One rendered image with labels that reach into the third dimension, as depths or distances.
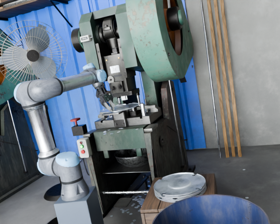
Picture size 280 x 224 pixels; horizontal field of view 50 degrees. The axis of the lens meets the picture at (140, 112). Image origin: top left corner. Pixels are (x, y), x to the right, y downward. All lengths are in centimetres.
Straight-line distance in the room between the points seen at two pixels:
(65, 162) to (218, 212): 78
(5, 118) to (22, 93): 179
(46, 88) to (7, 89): 167
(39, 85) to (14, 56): 123
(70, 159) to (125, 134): 62
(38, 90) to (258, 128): 242
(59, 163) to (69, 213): 26
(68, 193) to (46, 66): 141
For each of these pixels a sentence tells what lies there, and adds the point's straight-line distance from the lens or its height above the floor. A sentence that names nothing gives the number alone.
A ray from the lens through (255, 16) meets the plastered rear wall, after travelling 325.
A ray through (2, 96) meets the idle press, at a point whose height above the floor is 100.
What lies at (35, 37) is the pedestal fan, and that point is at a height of 144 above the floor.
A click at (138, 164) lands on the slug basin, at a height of 34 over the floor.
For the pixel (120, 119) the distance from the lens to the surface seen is 216.
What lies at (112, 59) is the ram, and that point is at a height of 114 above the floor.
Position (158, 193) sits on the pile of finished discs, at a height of 39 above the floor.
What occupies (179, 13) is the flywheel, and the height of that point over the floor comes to 135.
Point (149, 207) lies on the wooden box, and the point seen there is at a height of 35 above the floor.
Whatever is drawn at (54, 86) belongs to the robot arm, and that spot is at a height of 104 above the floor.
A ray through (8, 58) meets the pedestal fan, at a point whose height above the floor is 130.
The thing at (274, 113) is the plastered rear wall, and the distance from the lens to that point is 334.
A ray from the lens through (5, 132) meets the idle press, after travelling 340.
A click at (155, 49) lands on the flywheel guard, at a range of 181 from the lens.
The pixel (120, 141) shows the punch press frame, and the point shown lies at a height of 56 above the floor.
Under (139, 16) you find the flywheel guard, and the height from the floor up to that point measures 134.
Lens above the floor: 109
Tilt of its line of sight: 10 degrees down
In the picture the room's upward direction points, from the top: 10 degrees counter-clockwise
